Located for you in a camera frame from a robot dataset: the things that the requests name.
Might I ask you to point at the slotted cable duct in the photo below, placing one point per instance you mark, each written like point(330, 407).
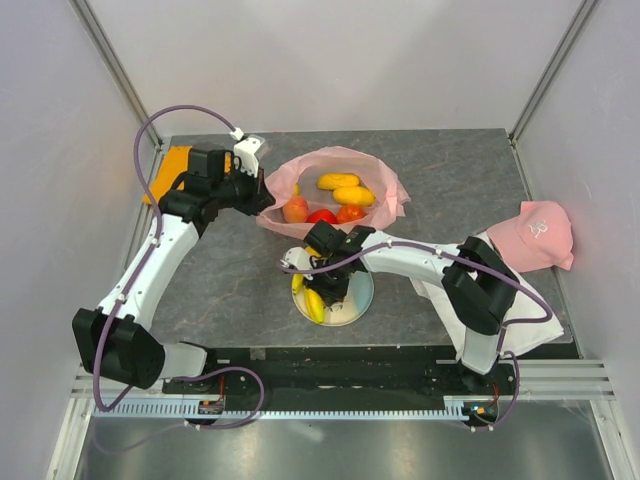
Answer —
point(199, 410)

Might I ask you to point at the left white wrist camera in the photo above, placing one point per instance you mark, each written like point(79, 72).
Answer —
point(247, 152)

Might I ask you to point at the yellow mango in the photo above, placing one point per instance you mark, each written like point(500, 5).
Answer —
point(333, 181)
point(354, 196)

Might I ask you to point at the orange folded cloth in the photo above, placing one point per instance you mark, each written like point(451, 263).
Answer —
point(175, 162)

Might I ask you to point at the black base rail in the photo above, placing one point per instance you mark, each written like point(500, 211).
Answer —
point(421, 369)

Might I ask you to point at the yellow banana bunch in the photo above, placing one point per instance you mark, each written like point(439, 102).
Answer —
point(315, 306)
point(297, 279)

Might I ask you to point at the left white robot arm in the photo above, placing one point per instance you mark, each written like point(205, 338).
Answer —
point(114, 339)

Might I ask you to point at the pink peach plastic bag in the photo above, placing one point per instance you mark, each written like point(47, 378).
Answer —
point(298, 177)

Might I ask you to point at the white folded cloth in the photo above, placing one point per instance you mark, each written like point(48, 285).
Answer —
point(529, 325)

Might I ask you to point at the red tomato fruit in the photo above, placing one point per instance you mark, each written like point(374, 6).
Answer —
point(322, 215)

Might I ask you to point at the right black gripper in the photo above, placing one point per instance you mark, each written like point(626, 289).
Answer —
point(329, 295)

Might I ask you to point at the pink cap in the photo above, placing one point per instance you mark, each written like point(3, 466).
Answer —
point(539, 237)

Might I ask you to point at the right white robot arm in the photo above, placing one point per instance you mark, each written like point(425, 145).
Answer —
point(478, 288)

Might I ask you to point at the peach fruit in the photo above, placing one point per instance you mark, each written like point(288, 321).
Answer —
point(296, 210)

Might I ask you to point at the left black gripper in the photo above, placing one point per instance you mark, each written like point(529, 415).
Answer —
point(259, 199)

